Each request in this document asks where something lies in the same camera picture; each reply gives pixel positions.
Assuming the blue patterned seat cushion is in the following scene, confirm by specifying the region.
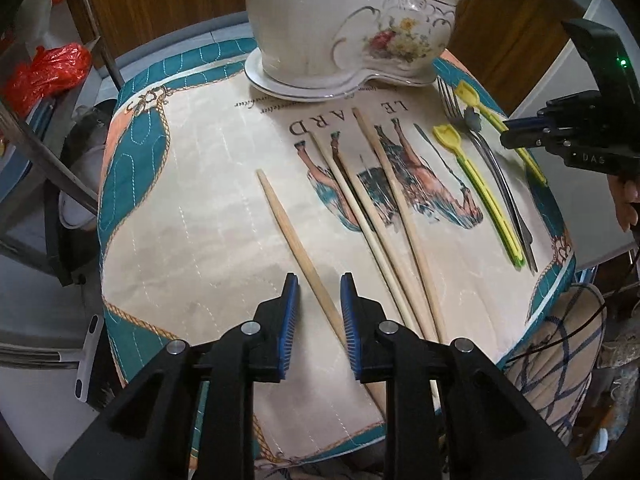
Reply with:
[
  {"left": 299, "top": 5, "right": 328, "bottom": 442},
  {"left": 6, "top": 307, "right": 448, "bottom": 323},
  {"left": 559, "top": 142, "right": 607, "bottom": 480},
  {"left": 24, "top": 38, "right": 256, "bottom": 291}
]
[{"left": 505, "top": 287, "right": 608, "bottom": 461}]

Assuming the long curved wooden chopstick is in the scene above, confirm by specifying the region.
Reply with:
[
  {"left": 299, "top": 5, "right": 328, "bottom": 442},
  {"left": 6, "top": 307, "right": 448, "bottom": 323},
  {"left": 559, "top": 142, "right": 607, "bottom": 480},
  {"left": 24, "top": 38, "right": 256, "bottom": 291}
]
[{"left": 352, "top": 107, "right": 447, "bottom": 345}]

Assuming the white floral ceramic utensil holder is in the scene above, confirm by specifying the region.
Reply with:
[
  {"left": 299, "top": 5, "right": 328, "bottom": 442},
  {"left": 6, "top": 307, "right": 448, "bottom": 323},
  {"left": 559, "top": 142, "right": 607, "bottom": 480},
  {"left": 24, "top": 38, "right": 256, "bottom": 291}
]
[{"left": 244, "top": 0, "right": 463, "bottom": 102}]

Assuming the quilted horse print tablecloth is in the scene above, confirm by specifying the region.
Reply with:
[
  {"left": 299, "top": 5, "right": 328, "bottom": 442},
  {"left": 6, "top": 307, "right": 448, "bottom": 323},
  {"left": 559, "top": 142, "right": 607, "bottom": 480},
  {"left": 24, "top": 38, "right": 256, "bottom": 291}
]
[{"left": 97, "top": 35, "right": 578, "bottom": 471}]

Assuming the grey slotted metal bracket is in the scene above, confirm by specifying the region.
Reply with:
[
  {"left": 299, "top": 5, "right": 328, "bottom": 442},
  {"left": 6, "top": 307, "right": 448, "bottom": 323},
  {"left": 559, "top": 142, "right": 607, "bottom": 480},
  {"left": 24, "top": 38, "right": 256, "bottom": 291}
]
[{"left": 75, "top": 312, "right": 106, "bottom": 403}]

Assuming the light wooden chopstick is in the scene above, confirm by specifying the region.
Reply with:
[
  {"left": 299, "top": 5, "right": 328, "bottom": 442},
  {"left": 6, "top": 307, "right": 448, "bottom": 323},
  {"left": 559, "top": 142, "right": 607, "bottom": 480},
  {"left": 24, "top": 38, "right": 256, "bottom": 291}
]
[{"left": 256, "top": 169, "right": 387, "bottom": 413}]

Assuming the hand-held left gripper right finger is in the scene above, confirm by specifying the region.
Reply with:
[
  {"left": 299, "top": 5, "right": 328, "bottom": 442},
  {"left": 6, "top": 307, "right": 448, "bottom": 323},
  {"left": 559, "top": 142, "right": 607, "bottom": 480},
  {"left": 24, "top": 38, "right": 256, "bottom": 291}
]
[{"left": 340, "top": 272, "right": 583, "bottom": 480}]

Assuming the person's right hand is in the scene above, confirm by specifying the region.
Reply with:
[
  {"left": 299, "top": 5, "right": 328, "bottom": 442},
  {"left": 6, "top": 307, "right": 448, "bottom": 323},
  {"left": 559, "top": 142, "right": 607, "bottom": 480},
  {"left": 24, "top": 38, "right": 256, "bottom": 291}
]
[{"left": 609, "top": 176, "right": 640, "bottom": 233}]

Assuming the wooden kitchen cabinet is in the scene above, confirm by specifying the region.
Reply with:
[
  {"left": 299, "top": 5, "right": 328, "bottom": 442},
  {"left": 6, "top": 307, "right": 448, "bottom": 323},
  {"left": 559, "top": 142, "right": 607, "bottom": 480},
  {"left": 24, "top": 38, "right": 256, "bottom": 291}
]
[{"left": 65, "top": 0, "right": 586, "bottom": 116}]

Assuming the yellow plastic tulip spoon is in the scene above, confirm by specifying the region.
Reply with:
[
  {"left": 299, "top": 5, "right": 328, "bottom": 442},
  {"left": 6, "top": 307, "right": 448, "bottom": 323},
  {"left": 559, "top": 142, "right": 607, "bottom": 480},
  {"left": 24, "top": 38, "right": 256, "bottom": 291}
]
[
  {"left": 433, "top": 124, "right": 526, "bottom": 268},
  {"left": 454, "top": 81, "right": 548, "bottom": 185}
]

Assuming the dark-tipped wooden chopstick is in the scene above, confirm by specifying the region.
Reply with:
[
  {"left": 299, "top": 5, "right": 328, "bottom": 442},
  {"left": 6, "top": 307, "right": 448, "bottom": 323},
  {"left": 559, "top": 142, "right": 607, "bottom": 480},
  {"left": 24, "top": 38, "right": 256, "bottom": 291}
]
[{"left": 330, "top": 132, "right": 435, "bottom": 341}]

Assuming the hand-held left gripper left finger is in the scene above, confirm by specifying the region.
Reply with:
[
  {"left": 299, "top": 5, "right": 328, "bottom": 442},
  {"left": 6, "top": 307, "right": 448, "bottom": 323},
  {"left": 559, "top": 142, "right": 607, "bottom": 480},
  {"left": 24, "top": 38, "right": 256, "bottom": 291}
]
[{"left": 52, "top": 272, "right": 301, "bottom": 480}]

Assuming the pale wooden chopstick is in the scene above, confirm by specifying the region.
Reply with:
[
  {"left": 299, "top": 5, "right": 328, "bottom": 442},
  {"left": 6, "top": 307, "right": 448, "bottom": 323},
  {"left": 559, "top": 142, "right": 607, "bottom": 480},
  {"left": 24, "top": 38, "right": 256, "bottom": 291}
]
[{"left": 309, "top": 131, "right": 426, "bottom": 343}]

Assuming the metal shelf rack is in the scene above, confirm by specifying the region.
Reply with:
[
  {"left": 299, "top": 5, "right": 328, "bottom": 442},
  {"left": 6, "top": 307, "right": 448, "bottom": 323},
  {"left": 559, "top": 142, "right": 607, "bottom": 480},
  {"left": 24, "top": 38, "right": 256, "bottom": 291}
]
[{"left": 0, "top": 0, "right": 126, "bottom": 281}]

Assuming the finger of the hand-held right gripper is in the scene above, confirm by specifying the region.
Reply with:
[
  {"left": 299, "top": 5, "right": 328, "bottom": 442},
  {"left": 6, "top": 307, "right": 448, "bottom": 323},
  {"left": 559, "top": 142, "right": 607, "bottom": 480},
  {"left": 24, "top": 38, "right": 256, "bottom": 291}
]
[
  {"left": 504, "top": 116, "right": 548, "bottom": 133},
  {"left": 500, "top": 129, "right": 548, "bottom": 150}
]

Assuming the metal fork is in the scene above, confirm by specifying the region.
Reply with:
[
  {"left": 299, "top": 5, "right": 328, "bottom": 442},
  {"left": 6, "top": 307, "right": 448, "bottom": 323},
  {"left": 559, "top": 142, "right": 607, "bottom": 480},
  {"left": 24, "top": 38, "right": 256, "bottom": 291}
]
[{"left": 436, "top": 76, "right": 540, "bottom": 273}]

